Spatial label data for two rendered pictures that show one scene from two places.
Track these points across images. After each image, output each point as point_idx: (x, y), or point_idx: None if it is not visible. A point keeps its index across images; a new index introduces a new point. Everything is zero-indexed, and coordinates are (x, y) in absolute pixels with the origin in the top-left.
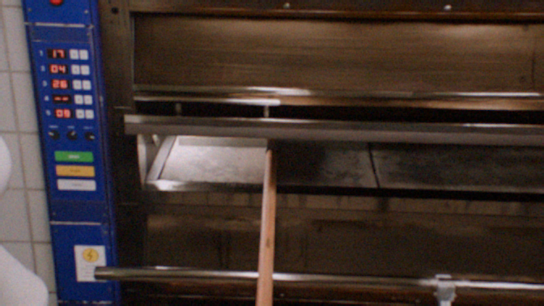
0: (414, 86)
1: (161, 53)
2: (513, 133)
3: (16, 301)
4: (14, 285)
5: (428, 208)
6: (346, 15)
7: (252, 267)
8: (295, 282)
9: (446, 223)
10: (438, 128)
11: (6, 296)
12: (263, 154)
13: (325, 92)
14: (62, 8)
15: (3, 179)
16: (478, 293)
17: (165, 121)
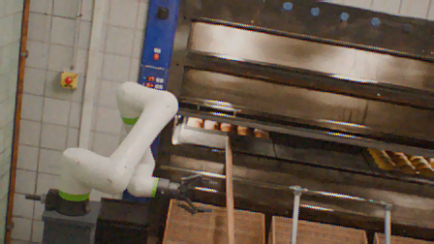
0: (296, 112)
1: (193, 84)
2: (332, 136)
3: (148, 161)
4: (149, 155)
5: (296, 167)
6: (271, 79)
7: (214, 186)
8: (239, 181)
9: (303, 175)
10: (303, 130)
11: (146, 158)
12: (224, 137)
13: (259, 109)
14: (157, 61)
15: (176, 110)
16: (310, 194)
17: (193, 111)
